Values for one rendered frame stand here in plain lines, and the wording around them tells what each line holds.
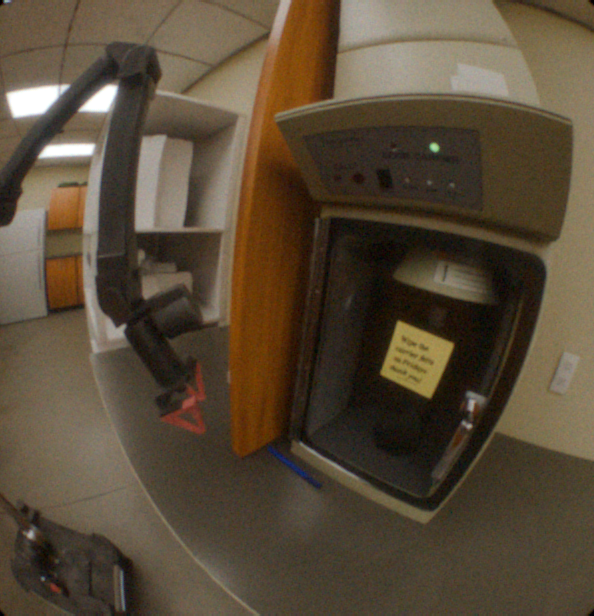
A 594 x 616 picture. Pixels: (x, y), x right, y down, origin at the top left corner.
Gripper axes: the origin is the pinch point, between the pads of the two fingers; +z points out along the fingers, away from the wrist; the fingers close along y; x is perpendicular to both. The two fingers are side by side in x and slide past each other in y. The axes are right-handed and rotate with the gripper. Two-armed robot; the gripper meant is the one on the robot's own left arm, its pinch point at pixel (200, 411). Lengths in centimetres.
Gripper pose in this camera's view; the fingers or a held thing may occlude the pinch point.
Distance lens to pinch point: 49.5
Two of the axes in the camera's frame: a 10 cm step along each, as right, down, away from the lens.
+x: -8.8, 4.5, -1.3
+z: 3.8, 8.4, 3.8
